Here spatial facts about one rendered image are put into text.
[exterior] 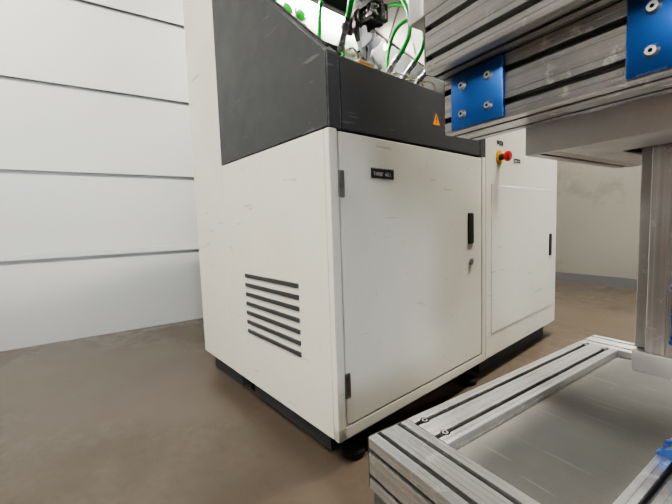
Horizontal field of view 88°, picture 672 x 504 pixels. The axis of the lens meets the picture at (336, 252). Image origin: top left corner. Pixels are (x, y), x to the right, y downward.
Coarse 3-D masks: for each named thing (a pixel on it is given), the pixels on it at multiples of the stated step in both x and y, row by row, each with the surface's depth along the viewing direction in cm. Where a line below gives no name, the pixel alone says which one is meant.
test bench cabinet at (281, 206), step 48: (288, 144) 87; (336, 144) 77; (240, 192) 110; (288, 192) 89; (336, 192) 77; (240, 240) 112; (288, 240) 91; (336, 240) 78; (240, 288) 115; (288, 288) 93; (336, 288) 79; (240, 336) 118; (288, 336) 94; (336, 336) 79; (288, 384) 97; (336, 384) 80; (432, 384) 105; (336, 432) 82
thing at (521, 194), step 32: (384, 0) 148; (384, 32) 149; (416, 32) 142; (512, 160) 134; (544, 160) 154; (512, 192) 134; (544, 192) 155; (512, 224) 136; (544, 224) 157; (512, 256) 137; (544, 256) 158; (512, 288) 138; (544, 288) 160; (512, 320) 139; (544, 320) 162; (512, 352) 150
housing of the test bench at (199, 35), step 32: (192, 0) 127; (192, 32) 130; (192, 64) 132; (192, 96) 135; (192, 128) 137; (224, 224) 121; (224, 256) 123; (224, 288) 126; (224, 320) 128; (224, 352) 130
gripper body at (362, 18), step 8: (368, 0) 105; (376, 0) 105; (360, 8) 107; (368, 8) 107; (376, 8) 107; (384, 8) 108; (360, 16) 109; (368, 16) 105; (376, 16) 106; (384, 16) 108; (368, 24) 110; (376, 24) 110
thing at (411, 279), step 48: (384, 144) 87; (384, 192) 88; (432, 192) 101; (480, 192) 119; (384, 240) 88; (432, 240) 102; (480, 240) 120; (384, 288) 89; (432, 288) 103; (480, 288) 122; (384, 336) 90; (432, 336) 104; (480, 336) 123; (384, 384) 91
